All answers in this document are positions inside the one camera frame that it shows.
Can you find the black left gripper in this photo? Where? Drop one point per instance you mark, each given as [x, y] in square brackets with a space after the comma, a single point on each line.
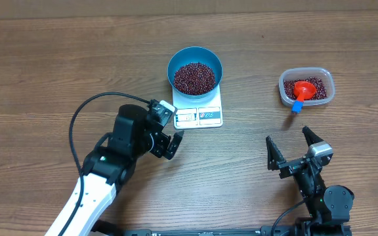
[159, 148]

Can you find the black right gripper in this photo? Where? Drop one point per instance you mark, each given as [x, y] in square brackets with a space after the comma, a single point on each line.
[274, 158]

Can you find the red scoop with blue handle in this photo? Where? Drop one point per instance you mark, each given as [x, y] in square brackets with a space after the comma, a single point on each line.
[303, 91]

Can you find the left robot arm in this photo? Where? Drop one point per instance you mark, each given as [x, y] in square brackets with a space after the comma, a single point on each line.
[112, 163]

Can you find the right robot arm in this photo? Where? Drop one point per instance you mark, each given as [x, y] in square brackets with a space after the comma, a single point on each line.
[328, 207]

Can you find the white digital kitchen scale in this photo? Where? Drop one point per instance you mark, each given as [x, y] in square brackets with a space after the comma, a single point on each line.
[203, 111]

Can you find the red beans in bowl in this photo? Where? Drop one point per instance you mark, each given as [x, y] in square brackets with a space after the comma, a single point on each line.
[194, 79]

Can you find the blue bowl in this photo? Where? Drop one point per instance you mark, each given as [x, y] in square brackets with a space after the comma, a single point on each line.
[193, 55]

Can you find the red beans in container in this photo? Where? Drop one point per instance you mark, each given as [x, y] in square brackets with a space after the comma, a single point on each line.
[321, 91]

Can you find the clear plastic container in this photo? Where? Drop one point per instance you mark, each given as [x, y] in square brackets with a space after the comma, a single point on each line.
[303, 73]

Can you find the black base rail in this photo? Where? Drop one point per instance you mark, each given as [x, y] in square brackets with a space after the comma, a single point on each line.
[202, 232]

